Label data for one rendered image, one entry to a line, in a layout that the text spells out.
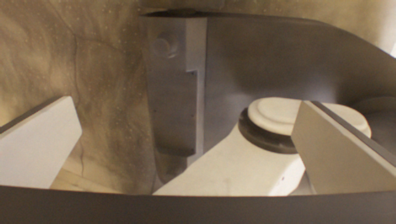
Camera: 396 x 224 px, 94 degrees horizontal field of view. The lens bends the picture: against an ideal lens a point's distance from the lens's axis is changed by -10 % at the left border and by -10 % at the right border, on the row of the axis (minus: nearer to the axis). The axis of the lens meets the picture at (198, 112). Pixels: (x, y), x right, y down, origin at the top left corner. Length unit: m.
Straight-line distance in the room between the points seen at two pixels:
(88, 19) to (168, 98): 0.42
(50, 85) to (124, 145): 0.40
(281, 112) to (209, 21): 0.23
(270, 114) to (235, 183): 0.13
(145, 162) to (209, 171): 0.70
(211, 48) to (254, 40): 0.09
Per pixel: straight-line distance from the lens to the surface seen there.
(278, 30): 0.45
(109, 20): 0.74
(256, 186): 0.29
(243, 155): 0.33
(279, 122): 0.35
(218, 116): 0.52
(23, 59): 1.07
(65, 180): 1.02
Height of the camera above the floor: 0.61
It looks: 58 degrees down
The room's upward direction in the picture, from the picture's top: 158 degrees counter-clockwise
